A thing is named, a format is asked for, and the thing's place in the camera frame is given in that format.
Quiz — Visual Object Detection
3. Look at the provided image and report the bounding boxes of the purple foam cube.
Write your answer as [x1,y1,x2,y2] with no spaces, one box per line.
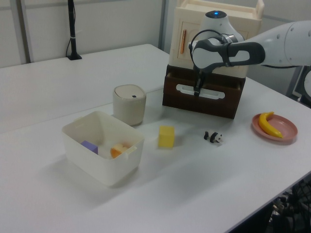
[80,140,99,155]

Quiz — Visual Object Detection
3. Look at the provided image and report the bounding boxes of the pink plate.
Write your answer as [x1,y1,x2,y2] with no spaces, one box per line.
[251,114,298,146]

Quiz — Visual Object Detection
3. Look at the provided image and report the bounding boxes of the dark drawer with white handle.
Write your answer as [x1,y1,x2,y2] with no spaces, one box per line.
[162,72,242,119]

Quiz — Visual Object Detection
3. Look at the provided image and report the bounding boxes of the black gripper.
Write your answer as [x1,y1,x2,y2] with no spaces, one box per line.
[193,72,205,97]

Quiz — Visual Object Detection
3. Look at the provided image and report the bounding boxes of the beige mini trash can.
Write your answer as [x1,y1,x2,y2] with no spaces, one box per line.
[112,84,147,127]

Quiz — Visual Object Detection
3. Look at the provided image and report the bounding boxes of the yellow foam cube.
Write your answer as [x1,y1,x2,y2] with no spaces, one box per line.
[158,125,175,148]

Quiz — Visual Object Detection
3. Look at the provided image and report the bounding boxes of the dark wood drawer cabinet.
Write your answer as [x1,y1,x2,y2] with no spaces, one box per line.
[166,65,248,119]

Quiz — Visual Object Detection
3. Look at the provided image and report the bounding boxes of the dark cable clutter under table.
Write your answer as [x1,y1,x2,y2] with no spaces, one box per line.
[267,169,311,233]

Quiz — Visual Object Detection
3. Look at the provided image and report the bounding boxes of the black camera stand pole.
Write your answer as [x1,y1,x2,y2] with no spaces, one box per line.
[66,0,83,61]

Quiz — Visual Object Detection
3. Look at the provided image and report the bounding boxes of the panda figurine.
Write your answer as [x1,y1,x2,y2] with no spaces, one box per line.
[203,131,224,144]

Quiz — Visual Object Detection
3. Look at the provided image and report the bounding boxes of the copper box door handle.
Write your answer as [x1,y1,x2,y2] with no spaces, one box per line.
[181,29,188,54]

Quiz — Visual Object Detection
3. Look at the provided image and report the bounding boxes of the white plastic bin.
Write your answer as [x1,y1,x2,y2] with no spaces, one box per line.
[61,111,145,187]

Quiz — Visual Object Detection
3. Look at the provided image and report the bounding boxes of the yellow toy banana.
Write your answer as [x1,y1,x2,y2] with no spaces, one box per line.
[258,111,284,139]

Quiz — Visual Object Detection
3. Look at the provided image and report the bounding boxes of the black robot wrist cable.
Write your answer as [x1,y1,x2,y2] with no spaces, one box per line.
[189,29,229,73]

